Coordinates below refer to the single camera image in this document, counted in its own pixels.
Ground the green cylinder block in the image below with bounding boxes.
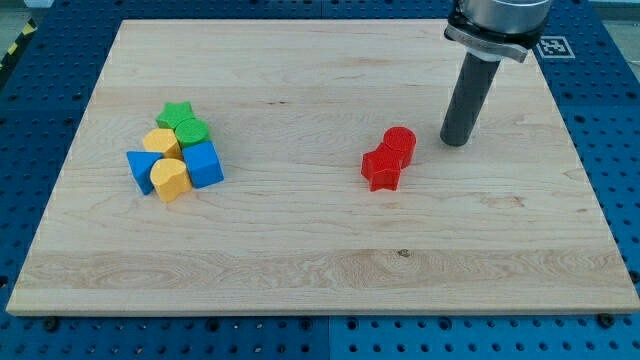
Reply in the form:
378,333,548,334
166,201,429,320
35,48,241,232
175,118,210,148

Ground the yellow heart block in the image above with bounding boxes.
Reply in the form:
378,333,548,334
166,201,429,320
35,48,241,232
150,158,193,203

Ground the yellow black hazard tape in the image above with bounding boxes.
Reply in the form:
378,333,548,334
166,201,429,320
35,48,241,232
1,18,38,71

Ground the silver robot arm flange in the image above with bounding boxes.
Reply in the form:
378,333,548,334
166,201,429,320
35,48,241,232
444,0,552,63

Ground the blue triangle block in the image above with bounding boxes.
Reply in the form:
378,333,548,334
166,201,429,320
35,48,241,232
126,151,163,195

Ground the blue cube block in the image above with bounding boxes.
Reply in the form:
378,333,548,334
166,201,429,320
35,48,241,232
183,141,224,188

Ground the light wooden board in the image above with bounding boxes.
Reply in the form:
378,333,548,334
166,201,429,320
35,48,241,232
7,20,639,316

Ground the white fiducial marker tag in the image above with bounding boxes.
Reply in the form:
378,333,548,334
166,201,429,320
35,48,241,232
536,35,575,59

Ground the green star block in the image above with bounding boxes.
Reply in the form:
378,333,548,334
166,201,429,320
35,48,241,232
156,101,195,130

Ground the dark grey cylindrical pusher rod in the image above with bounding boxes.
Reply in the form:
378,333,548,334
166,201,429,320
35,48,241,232
440,52,500,147

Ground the yellow hexagon block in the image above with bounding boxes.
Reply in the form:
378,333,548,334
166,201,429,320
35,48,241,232
142,128,183,160

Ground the red cylinder block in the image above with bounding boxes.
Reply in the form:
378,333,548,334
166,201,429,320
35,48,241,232
383,126,417,169

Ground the red star block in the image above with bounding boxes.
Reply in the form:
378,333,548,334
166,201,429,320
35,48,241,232
361,143,402,192

